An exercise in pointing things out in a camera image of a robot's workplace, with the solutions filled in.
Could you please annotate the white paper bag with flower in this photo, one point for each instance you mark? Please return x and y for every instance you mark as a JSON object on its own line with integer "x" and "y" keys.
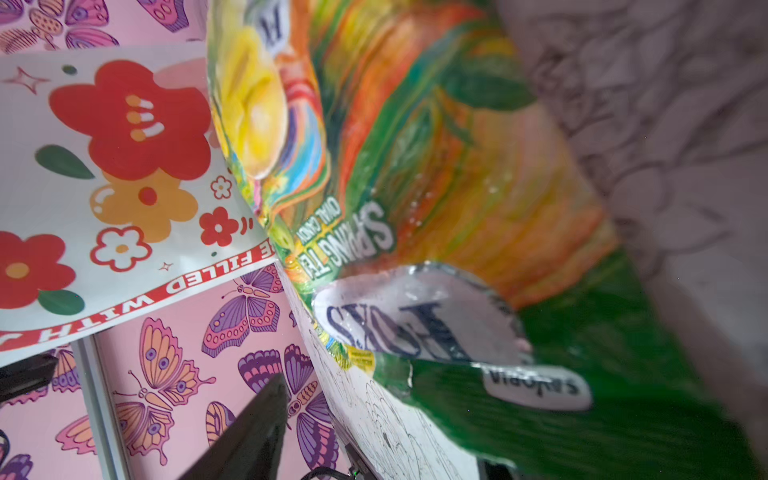
{"x": 115, "y": 197}

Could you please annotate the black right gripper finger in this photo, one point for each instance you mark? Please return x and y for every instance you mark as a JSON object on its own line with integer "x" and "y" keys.
{"x": 250, "y": 448}

